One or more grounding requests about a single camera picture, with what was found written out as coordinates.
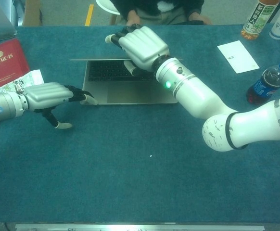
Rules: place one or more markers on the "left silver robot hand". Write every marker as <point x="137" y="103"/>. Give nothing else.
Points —
<point x="46" y="93"/>

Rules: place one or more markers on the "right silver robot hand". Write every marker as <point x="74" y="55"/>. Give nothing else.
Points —
<point x="142" y="45"/>

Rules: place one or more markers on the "silver laptop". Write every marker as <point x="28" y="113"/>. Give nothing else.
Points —
<point x="130" y="93"/>

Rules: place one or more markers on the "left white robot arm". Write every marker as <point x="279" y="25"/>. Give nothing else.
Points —
<point x="5" y="108"/>

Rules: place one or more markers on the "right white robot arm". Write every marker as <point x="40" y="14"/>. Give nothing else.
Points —
<point x="197" y="96"/>

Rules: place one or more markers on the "white peanut snack bag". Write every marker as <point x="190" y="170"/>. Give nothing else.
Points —
<point x="31" y="79"/>

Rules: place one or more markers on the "seated person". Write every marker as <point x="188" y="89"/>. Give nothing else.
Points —
<point x="173" y="12"/>

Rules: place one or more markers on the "red certificate book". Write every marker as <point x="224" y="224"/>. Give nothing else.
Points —
<point x="3" y="65"/>

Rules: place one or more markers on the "white chair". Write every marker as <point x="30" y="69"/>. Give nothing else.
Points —
<point x="104" y="6"/>

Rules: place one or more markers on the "yellow floor tape strip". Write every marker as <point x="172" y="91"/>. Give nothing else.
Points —
<point x="89" y="14"/>

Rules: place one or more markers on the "brown cardboard box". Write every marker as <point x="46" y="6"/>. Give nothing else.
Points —
<point x="31" y="14"/>

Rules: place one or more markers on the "blue table cloth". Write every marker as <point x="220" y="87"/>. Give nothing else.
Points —
<point x="106" y="156"/>

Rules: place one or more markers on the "white paper card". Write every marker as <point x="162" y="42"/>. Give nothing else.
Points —
<point x="238" y="56"/>

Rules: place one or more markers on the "tea bottle green label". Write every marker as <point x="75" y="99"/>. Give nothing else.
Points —
<point x="256" y="21"/>

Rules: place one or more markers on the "cola bottle blue label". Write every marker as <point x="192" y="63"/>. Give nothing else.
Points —
<point x="265" y="84"/>

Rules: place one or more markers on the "aluminium frame rail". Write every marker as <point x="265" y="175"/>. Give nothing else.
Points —
<point x="140" y="227"/>

